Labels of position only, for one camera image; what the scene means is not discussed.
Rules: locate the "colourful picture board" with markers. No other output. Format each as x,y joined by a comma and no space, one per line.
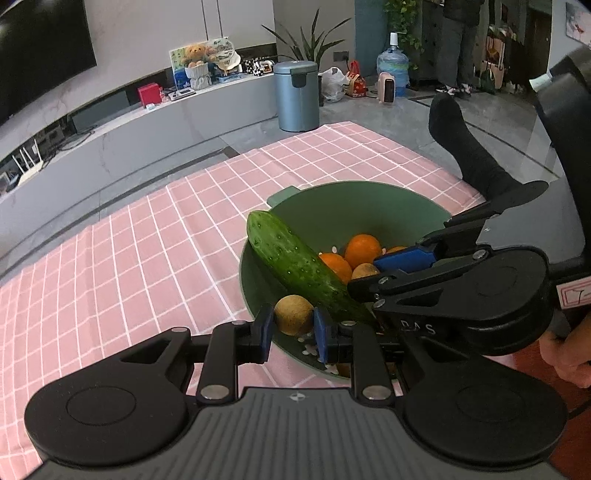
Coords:
178,69

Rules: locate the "person's black socked foot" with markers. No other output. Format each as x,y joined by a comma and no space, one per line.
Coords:
471,152

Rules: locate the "tall leafy potted plant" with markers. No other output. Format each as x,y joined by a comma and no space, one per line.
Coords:
307,44

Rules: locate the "red gift bag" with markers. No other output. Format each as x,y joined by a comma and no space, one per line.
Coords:
356,83

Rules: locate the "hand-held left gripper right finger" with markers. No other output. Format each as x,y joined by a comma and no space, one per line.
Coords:
322,339

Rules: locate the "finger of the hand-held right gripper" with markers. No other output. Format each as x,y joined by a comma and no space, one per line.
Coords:
406,261
415,285

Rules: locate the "blue water bottle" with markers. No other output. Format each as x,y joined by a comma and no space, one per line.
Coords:
393,64

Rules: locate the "dark cabinet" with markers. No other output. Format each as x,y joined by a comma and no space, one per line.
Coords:
369,27

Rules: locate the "white plastic bag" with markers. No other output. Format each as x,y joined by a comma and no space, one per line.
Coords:
333,85

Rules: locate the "white cap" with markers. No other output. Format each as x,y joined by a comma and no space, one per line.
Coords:
228,62

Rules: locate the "blue grey trash can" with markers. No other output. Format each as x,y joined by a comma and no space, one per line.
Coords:
296,99

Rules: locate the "hanging vine plant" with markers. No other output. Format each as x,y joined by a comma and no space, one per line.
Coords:
404,23

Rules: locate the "small white heater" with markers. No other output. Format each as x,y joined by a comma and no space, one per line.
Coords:
388,88

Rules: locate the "green cucumber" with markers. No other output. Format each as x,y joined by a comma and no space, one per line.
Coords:
300,267

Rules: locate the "red box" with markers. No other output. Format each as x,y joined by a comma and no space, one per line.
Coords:
149,95

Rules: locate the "pink checked tablecloth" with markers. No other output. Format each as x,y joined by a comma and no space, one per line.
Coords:
115,277

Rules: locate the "green colander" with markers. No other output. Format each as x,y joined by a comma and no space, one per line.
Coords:
323,212

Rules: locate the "white router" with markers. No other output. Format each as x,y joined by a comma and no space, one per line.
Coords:
27,168

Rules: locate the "brown kiwi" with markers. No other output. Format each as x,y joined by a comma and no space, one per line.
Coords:
293,315
366,271

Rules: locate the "teddy bear bouquet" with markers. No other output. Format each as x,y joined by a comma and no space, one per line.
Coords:
197,69

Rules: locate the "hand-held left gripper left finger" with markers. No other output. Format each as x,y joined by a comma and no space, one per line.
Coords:
263,334

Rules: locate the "orange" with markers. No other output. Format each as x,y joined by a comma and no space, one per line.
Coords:
337,268
362,249

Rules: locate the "black television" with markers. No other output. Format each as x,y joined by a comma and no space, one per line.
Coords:
37,55

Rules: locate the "person's right hand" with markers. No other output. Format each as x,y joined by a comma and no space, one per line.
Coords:
572,360

